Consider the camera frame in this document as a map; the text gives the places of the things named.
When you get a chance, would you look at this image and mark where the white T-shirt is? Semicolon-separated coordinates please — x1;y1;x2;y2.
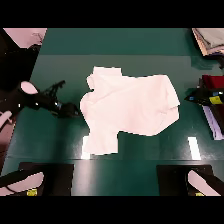
79;65;181;156

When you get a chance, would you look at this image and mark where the cream garment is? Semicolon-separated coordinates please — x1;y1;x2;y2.
191;28;224;57

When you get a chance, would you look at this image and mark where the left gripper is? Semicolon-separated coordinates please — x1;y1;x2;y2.
57;101;81;120

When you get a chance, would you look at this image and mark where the red garment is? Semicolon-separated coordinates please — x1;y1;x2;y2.
201;74;224;90

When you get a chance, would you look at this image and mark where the grey garment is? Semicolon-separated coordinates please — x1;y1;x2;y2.
195;28;224;50

